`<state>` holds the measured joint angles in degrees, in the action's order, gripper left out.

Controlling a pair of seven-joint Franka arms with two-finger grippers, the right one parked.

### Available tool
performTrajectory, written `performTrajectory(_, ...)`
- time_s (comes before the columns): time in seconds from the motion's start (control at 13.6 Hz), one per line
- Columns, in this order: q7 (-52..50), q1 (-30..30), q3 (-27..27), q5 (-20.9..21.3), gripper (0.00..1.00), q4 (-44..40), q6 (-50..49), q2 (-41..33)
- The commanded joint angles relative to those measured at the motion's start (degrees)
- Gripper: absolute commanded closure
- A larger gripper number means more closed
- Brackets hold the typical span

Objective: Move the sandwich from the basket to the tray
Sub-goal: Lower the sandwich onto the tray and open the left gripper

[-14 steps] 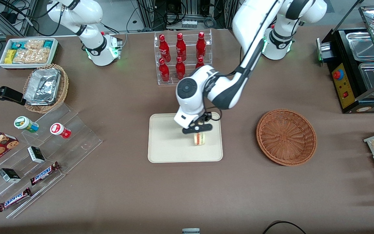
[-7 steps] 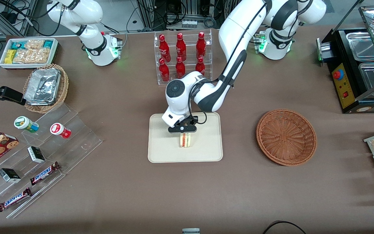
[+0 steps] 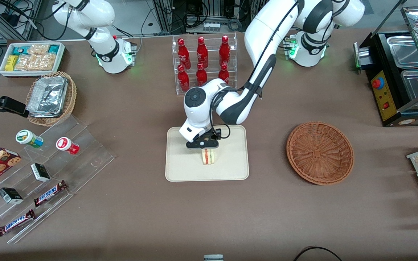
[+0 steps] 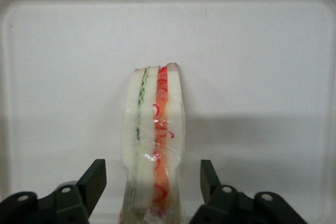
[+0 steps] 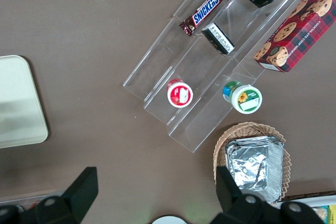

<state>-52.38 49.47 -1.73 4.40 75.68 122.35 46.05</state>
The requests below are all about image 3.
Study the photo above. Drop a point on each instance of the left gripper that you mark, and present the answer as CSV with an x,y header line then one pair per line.
x,y
211,135

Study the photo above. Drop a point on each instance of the triangular sandwich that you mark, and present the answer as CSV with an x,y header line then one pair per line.
x,y
209,157

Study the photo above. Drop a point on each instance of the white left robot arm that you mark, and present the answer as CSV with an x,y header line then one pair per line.
x,y
267,29

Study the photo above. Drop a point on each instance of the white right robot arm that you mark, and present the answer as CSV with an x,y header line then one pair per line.
x,y
103,54

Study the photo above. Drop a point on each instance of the cream rectangular plastic tray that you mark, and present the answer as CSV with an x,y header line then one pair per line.
x,y
227,163

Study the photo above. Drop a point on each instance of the tan wicker basket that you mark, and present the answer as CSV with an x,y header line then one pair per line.
x,y
72,98

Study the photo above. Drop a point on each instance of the brown round wicker basket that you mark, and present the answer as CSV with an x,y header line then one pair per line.
x,y
319,152

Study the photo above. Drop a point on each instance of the stacked aluminium foil trays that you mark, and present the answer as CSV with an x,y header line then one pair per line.
x,y
47,96

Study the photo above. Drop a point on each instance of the green lid snack cup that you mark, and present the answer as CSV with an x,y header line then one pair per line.
x,y
27,137

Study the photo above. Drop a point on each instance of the yellow snack packet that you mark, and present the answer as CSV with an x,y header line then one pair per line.
x,y
11,62

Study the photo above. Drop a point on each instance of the large clear cookie bag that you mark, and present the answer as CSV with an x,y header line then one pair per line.
x,y
36,62

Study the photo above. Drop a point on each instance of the teal snack packet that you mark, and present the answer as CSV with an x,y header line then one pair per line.
x,y
19,50
53,49

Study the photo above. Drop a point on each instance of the small clear cookie bag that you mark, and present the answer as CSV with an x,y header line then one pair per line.
x,y
38,49

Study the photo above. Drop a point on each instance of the white rectangular snack bin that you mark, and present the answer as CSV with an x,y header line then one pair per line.
x,y
61,59

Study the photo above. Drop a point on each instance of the red lid snack cup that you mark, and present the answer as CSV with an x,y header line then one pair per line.
x,y
65,145

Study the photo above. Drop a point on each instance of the small black carton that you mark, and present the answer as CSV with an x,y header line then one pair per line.
x,y
11,195
40,172

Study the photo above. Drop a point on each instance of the red cola bottle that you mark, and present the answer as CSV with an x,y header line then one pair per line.
x,y
224,50
224,71
183,54
201,76
202,52
183,79

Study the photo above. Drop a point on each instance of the clear acrylic stepped display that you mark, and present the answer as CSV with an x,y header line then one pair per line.
x,y
85,159

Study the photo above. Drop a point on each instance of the Snickers chocolate bar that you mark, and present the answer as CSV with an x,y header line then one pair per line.
x,y
49,194
16,222

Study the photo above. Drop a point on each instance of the small grey box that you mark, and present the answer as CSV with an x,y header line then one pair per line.
x,y
213,257

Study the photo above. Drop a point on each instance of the clear acrylic bottle rack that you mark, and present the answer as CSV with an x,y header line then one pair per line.
x,y
212,40

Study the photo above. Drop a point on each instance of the white power strip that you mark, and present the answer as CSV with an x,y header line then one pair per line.
x,y
212,26

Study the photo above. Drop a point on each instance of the black hot food warmer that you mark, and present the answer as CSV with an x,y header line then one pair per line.
x,y
383,98

